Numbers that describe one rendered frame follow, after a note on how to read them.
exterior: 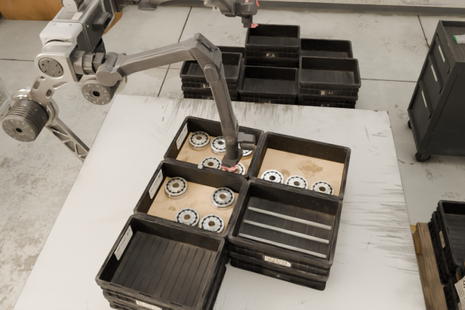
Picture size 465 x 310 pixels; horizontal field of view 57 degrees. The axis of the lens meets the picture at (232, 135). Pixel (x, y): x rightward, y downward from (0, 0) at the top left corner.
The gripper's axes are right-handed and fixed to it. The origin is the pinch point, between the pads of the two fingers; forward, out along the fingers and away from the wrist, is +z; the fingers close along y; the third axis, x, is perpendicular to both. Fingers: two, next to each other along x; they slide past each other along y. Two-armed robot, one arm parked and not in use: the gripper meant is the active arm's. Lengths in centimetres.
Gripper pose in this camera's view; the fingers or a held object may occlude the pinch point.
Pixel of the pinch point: (232, 169)
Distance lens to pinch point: 194.4
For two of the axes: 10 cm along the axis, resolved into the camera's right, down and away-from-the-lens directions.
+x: -9.2, -2.5, 2.8
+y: 3.8, -6.6, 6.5
